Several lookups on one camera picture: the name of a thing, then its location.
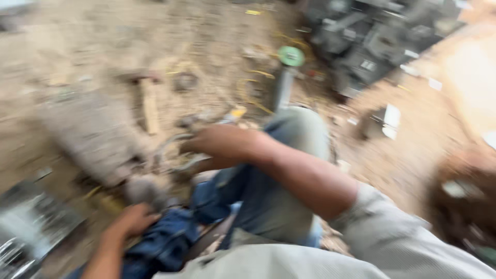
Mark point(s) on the grey tool with green disc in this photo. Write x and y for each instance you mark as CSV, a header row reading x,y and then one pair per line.
x,y
290,58

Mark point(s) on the blue cloth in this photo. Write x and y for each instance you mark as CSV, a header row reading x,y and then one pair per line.
x,y
166,240

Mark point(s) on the heap of grey machine parts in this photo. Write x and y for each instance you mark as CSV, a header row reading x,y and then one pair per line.
x,y
368,42

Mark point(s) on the person's grey trouser leg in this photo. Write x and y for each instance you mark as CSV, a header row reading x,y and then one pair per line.
x,y
279,201

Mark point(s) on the person's right fingers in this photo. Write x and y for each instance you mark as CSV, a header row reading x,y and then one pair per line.
x,y
195,149

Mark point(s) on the person's grey shirt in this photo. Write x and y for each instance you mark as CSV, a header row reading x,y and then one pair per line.
x,y
348,252

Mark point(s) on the white paper sheet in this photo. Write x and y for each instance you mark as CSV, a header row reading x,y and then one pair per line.
x,y
391,120

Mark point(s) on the person's right hand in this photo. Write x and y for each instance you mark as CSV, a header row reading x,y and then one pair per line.
x,y
228,143

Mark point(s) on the person's left fingers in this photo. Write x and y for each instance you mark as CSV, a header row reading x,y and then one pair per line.
x,y
149,220

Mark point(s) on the grey stone block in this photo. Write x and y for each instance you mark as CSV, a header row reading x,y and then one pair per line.
x,y
93,135

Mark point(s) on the grey round metal part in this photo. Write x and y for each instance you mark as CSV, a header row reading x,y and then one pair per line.
x,y
144,192

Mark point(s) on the person's left hand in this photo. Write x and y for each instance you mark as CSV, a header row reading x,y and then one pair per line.
x,y
133,223

